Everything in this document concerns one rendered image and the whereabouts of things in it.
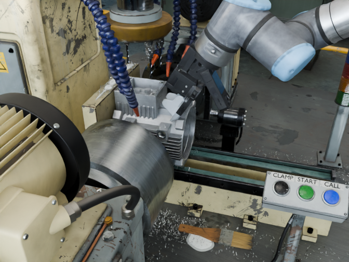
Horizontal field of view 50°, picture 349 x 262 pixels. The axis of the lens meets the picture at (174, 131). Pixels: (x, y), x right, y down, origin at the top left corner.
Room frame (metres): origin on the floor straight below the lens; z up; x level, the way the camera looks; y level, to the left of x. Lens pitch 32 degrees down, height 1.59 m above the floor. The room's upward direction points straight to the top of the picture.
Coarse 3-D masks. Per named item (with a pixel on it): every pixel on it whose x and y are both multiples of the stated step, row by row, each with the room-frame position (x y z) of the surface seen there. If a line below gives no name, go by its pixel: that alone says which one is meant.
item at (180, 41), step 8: (184, 40) 1.27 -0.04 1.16; (168, 48) 1.21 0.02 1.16; (176, 48) 1.19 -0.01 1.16; (184, 48) 1.19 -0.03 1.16; (176, 56) 1.13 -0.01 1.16; (176, 64) 1.13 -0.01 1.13; (144, 72) 1.17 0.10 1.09; (152, 72) 1.15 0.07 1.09; (160, 72) 1.14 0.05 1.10; (160, 80) 1.13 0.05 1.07; (168, 88) 1.14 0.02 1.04; (200, 96) 1.10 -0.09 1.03; (200, 104) 1.11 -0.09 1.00; (200, 112) 1.11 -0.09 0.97
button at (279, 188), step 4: (276, 184) 0.61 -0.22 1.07; (280, 184) 0.61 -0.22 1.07; (284, 184) 0.61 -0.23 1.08; (276, 188) 0.60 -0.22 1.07; (280, 188) 0.60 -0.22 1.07; (284, 188) 0.60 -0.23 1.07; (288, 188) 0.60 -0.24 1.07; (276, 192) 0.60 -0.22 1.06; (280, 192) 0.59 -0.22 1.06; (284, 192) 0.59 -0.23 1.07
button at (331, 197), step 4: (328, 192) 0.58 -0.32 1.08; (332, 192) 0.58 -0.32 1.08; (336, 192) 0.58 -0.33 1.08; (324, 196) 0.58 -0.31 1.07; (328, 196) 0.58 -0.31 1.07; (332, 196) 0.57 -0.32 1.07; (336, 196) 0.57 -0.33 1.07; (328, 200) 0.57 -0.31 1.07; (332, 200) 0.57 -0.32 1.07; (336, 200) 0.57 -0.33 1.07
